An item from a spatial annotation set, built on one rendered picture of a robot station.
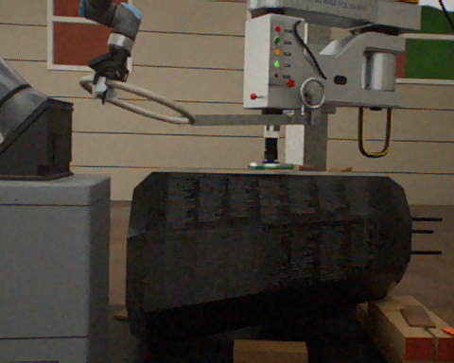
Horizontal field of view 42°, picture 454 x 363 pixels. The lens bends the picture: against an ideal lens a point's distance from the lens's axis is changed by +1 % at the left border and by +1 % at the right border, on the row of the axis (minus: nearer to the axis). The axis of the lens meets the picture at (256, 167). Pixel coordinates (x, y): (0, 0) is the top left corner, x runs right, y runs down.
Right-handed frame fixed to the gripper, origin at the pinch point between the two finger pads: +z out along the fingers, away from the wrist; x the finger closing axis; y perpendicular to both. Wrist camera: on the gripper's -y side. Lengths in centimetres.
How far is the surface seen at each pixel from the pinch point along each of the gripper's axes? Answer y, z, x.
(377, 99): 66, -51, 118
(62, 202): 40, 39, -42
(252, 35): 18, -56, 62
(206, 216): 28, 30, 53
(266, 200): 45, 16, 70
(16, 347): 37, 79, -37
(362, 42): 56, -74, 101
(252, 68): 21, -42, 66
